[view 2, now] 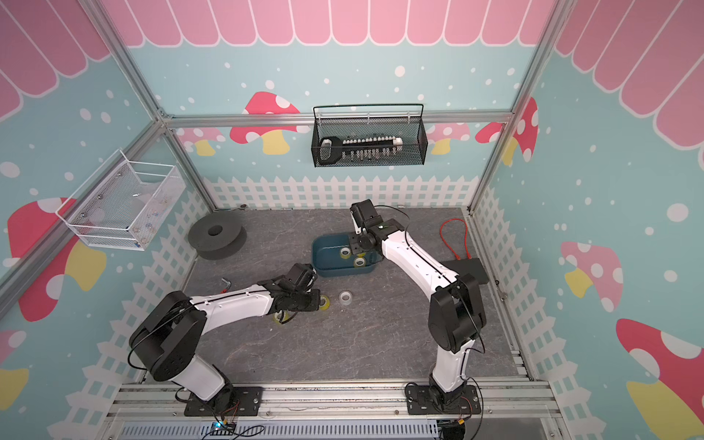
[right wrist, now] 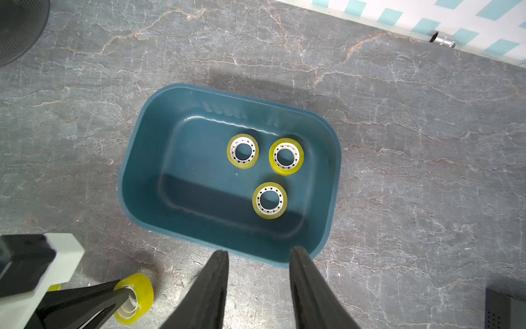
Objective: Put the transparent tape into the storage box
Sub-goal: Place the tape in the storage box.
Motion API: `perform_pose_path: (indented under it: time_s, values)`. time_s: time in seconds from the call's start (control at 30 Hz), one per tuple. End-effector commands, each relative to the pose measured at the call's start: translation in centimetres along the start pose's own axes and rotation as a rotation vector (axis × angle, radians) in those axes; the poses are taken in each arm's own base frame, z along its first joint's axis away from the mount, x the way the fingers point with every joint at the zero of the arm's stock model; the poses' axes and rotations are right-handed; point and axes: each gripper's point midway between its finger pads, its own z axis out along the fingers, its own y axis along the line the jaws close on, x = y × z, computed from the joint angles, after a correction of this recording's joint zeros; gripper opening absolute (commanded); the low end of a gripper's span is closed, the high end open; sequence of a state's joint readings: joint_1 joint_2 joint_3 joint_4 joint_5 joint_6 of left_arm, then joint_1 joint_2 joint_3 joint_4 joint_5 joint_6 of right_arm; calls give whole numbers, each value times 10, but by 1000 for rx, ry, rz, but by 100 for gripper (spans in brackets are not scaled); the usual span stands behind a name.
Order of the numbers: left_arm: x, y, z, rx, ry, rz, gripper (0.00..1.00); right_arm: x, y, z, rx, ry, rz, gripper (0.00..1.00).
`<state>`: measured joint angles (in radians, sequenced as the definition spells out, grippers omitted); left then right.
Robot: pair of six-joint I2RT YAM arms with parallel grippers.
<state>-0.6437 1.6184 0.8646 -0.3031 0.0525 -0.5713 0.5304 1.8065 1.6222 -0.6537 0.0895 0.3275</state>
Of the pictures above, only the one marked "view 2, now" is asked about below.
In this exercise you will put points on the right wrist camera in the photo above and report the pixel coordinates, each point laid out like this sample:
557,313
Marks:
365,216

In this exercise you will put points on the black socket wrench set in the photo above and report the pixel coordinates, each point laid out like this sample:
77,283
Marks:
333,150

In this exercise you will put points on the white wire mesh basket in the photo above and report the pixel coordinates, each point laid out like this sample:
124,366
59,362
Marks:
123,204

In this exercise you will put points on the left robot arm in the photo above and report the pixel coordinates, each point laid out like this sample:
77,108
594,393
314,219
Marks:
166,341

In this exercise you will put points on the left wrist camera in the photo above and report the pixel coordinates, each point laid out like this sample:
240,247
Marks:
302,276

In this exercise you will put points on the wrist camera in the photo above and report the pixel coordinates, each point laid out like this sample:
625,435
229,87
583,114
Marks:
365,216
302,276

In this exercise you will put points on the yellow tape roll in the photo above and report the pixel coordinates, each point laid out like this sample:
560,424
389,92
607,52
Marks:
345,253
324,303
360,262
281,317

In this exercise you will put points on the green circuit board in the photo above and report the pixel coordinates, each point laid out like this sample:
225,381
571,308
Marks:
222,429

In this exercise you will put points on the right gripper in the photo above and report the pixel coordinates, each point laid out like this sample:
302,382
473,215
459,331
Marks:
355,247

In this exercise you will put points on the white transparent tape roll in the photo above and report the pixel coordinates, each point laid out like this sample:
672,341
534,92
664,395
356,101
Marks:
346,298

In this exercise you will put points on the black wire mesh basket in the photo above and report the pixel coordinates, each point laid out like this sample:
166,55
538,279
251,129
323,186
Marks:
365,135

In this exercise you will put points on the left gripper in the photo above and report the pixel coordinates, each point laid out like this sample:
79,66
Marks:
314,302

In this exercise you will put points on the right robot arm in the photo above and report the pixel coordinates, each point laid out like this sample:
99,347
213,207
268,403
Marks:
456,314

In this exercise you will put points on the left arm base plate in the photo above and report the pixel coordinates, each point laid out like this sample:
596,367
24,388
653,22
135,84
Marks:
231,401

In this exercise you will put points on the teal plastic storage box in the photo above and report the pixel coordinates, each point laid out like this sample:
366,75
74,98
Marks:
328,262

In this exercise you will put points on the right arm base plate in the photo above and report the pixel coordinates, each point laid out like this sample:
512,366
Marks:
430,399

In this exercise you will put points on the black flat box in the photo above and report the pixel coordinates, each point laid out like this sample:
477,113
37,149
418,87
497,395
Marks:
469,266

